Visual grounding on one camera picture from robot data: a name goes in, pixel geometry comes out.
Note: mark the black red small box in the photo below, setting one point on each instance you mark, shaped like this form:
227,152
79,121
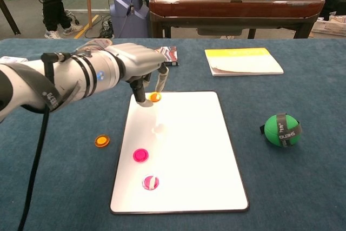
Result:
170,53

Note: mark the yellow white notebook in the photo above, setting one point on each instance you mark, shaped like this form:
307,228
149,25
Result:
243,63

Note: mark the black bag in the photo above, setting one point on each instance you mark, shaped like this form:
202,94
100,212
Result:
335,5

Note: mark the white plastic crate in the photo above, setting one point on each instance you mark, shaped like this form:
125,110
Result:
328,28

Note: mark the blue felt table cloth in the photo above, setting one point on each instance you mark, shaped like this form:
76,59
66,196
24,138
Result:
297,187

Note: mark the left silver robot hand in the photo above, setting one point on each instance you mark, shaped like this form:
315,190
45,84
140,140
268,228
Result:
140,60

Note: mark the person in black clothes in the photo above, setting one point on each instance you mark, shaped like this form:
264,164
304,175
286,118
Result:
52,3

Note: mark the pink disc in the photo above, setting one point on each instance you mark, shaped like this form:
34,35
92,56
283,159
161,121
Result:
140,155
150,182

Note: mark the brown mahjong table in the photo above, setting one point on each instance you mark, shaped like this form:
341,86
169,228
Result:
235,7

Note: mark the black chrome swivel stool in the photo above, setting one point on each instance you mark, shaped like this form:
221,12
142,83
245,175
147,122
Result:
73,17

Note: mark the orange disc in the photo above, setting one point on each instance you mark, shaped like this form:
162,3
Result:
102,141
155,97

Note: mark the white magnetic board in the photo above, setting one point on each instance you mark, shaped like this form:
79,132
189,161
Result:
189,147

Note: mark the clear plastic packet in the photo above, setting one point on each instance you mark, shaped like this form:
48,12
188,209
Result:
8,58

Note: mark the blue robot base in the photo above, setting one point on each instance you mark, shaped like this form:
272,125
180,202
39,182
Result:
127,12

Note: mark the black slanted table leg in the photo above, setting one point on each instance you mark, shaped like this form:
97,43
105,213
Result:
10,17

